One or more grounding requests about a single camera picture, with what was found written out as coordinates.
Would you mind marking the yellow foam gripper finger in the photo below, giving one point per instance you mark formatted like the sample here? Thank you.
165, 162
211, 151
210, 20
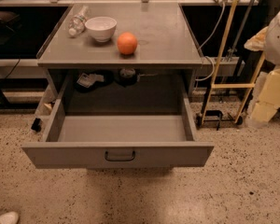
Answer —
266, 97

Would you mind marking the grey top drawer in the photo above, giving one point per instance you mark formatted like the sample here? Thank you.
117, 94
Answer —
147, 125

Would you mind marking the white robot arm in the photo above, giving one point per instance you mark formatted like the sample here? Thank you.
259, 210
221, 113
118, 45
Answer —
267, 40

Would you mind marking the grey metal drawer cabinet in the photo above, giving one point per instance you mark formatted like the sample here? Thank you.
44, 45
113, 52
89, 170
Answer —
165, 46

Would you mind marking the orange fruit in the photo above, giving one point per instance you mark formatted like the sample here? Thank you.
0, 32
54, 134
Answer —
127, 43

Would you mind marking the white ceramic bowl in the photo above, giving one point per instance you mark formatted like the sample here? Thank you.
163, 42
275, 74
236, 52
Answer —
101, 29

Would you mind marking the clear plastic water bottle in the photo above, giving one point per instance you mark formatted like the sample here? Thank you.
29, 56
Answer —
77, 23

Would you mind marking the black caster wheel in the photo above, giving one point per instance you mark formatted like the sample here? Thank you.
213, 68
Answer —
36, 126

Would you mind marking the white shoe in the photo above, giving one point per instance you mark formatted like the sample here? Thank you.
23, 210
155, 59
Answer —
9, 218

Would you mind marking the yellow hand truck frame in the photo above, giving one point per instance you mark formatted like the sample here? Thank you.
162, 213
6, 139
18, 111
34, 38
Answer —
229, 86

